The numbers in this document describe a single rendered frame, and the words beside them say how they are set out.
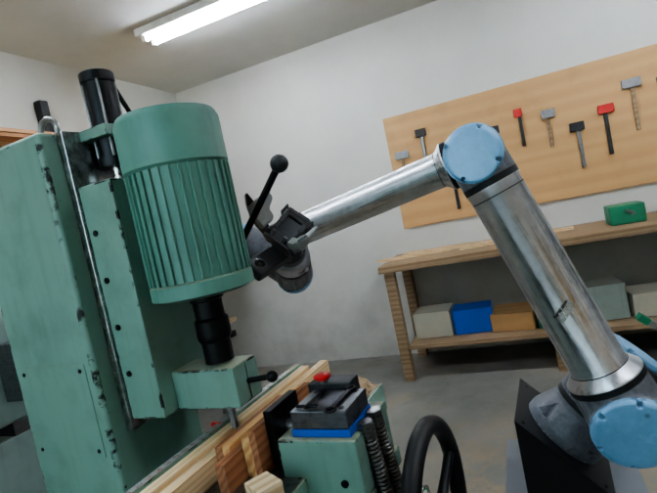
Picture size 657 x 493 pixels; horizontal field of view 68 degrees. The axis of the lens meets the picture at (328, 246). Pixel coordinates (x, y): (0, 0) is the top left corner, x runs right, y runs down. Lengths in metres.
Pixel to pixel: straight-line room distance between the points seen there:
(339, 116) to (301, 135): 0.38
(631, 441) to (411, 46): 3.48
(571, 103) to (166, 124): 3.44
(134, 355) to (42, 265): 0.23
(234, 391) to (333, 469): 0.21
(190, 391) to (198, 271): 0.23
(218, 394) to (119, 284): 0.25
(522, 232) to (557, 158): 2.95
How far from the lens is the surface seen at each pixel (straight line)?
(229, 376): 0.86
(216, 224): 0.81
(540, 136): 3.96
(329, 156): 4.24
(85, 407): 1.00
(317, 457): 0.80
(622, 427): 1.11
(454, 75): 4.06
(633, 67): 4.07
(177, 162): 0.80
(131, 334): 0.93
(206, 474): 0.88
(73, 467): 1.09
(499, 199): 1.01
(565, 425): 1.32
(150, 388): 0.93
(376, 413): 0.81
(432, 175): 1.18
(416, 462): 0.73
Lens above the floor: 1.28
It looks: 4 degrees down
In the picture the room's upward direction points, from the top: 12 degrees counter-clockwise
